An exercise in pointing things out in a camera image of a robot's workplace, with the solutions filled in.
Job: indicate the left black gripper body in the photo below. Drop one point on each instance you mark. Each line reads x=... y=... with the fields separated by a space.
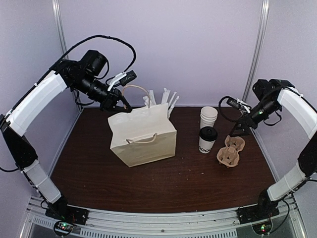
x=107 y=102

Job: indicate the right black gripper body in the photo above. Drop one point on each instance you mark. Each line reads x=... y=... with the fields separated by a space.
x=247 y=116

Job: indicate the brown pulp cup carrier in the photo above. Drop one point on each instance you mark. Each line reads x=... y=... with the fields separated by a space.
x=229 y=154

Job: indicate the single black cup lid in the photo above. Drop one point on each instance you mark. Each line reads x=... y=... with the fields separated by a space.
x=208 y=133

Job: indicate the brown paper bag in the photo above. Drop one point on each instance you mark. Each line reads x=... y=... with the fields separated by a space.
x=144 y=135

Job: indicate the stack of white paper cups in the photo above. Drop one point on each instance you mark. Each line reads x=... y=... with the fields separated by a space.
x=208 y=116

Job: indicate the single white paper cup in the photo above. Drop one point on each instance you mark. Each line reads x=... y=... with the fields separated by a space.
x=205 y=146

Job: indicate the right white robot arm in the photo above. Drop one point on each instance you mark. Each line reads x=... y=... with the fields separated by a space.
x=274 y=96

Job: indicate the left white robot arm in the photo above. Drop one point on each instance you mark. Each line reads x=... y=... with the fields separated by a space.
x=76 y=75

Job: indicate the bundle of wrapped white straws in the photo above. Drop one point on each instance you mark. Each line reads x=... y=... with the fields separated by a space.
x=167 y=97

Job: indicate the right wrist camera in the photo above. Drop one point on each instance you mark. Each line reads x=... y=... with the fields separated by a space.
x=239 y=104

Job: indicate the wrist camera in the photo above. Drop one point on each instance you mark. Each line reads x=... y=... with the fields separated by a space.
x=121 y=79
x=239 y=104

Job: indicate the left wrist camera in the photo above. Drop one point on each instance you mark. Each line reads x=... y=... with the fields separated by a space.
x=121 y=79

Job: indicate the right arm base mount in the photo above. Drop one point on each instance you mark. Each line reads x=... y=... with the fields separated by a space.
x=257 y=217

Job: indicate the left aluminium frame post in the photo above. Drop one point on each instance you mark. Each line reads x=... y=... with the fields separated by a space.
x=59 y=25

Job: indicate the aluminium frame post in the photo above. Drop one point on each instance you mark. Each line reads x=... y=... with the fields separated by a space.
x=258 y=47
x=59 y=25

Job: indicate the right aluminium frame post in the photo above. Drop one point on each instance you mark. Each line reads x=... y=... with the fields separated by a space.
x=258 y=47

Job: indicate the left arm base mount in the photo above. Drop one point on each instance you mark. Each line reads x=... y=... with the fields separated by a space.
x=66 y=224

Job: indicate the aluminium front rail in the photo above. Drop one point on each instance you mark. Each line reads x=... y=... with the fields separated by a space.
x=210 y=224

